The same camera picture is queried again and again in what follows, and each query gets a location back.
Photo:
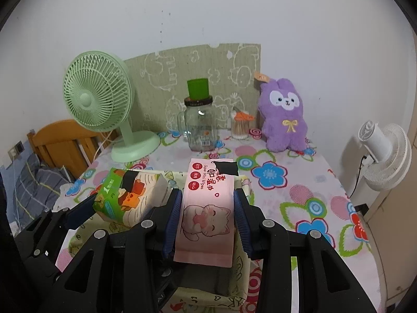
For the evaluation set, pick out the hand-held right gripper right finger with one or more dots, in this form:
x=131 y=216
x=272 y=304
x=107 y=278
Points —
x=241 y=221

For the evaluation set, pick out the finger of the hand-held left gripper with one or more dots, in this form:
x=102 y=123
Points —
x=81 y=213
x=153 y=210

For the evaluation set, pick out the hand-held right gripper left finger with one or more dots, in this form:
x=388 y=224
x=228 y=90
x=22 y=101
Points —
x=174 y=221

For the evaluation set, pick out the printed tissue pack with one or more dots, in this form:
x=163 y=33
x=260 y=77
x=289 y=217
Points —
x=130 y=195

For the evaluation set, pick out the pink wet wipes pack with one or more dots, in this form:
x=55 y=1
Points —
x=205 y=202

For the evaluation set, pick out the floral tablecloth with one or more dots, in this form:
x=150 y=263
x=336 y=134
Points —
x=280 y=199

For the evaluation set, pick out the grey plaid pillow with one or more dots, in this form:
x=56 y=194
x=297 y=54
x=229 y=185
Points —
x=35 y=186

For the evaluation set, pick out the wooden bed headboard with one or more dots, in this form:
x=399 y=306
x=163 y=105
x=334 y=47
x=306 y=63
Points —
x=55 y=140

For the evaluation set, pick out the cotton swab jar orange lid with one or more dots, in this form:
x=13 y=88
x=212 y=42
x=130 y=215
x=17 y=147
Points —
x=241 y=130

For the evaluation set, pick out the glass mug jar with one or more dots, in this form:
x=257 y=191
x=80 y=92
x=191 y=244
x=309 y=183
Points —
x=202 y=130

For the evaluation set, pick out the purple plush bunny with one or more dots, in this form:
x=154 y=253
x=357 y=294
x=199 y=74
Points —
x=285 y=127

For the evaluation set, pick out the green desk fan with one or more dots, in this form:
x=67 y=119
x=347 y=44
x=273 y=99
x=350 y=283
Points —
x=94 y=97

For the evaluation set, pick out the black flat base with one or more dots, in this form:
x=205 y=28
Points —
x=361 y=208

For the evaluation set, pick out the green plastic cup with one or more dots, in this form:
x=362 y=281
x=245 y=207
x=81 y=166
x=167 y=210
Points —
x=198 y=88

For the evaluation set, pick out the green printed board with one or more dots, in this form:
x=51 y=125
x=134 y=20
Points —
x=195 y=65

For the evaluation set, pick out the beige door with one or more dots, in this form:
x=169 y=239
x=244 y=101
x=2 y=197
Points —
x=397 y=234

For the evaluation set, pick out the white standing fan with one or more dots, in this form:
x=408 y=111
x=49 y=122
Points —
x=378 y=143

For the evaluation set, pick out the wall socket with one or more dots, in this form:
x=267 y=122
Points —
x=18 y=148

